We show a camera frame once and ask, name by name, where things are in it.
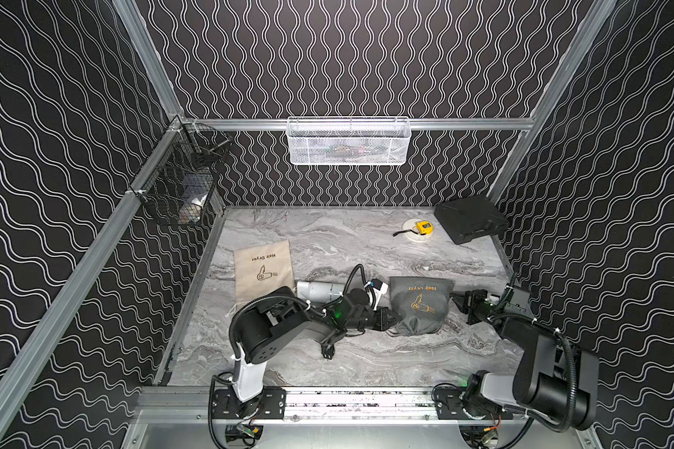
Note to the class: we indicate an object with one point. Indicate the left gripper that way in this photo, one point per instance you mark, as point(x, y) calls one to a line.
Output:
point(385, 320)

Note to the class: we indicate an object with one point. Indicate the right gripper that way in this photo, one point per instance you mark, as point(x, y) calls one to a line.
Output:
point(470, 299)

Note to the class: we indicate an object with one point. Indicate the dark grey hair dryer bag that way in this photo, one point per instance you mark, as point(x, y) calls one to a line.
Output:
point(421, 302)

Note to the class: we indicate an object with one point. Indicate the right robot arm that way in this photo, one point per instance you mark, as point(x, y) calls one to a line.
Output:
point(556, 381)

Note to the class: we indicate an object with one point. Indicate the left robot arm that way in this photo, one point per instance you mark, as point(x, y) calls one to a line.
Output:
point(265, 326)

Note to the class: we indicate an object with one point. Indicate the black hard case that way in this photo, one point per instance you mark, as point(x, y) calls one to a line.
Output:
point(466, 219)

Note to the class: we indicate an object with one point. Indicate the yellow tape measure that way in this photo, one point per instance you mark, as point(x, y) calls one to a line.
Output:
point(424, 227)

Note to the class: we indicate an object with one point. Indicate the white round coaster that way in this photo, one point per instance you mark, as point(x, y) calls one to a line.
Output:
point(409, 231)

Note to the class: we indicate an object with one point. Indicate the item in black basket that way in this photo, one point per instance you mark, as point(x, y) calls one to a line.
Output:
point(192, 208)

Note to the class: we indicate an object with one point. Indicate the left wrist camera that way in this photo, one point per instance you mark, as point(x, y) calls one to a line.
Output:
point(376, 289)

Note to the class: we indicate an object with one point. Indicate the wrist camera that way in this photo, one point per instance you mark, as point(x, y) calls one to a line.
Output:
point(518, 301)
point(376, 289)

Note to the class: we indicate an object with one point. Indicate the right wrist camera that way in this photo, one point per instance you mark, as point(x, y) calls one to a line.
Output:
point(518, 301)

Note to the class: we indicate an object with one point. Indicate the white mesh wall basket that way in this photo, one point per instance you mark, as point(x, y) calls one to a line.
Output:
point(348, 141)

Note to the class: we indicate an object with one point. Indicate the black wire wall basket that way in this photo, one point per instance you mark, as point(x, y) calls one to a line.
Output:
point(191, 165)

